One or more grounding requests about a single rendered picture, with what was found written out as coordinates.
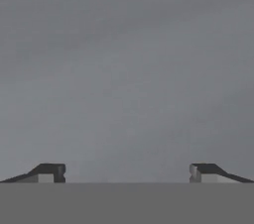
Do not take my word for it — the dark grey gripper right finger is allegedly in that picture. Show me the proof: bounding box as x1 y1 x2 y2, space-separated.
189 163 254 183

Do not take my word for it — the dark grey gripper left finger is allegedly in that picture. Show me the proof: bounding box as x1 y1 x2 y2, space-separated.
0 163 66 183

